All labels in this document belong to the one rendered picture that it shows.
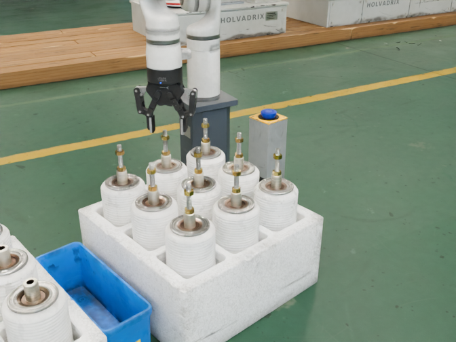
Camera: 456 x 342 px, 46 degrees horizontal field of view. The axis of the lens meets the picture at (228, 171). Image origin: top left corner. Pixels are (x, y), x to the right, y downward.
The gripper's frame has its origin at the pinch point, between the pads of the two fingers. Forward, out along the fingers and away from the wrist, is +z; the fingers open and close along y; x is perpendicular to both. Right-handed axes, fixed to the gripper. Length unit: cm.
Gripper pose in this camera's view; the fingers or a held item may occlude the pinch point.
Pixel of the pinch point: (167, 127)
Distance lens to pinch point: 120.4
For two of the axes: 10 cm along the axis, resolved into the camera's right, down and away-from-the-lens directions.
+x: 1.4, -4.5, 8.8
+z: -0.1, 8.9, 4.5
